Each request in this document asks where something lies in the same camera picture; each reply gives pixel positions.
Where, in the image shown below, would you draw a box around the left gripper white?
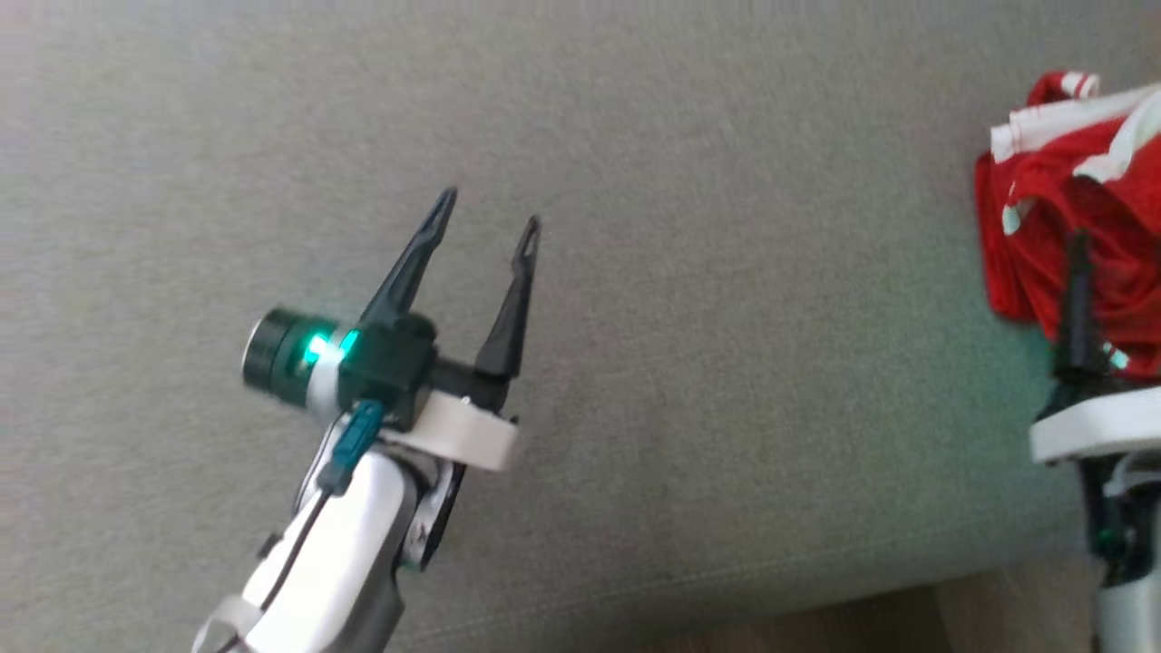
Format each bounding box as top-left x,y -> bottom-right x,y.
241,188 -> 542,572

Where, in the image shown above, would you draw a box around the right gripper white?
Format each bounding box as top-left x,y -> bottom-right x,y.
1029,231 -> 1161,587

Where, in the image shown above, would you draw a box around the red garment white trim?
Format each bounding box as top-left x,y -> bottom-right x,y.
973,71 -> 1161,378

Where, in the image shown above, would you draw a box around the grey fabric sofa seat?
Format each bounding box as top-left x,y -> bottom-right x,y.
0,0 -> 1161,653

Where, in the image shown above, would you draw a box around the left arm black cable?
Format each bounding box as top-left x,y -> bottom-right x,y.
204,399 -> 386,653

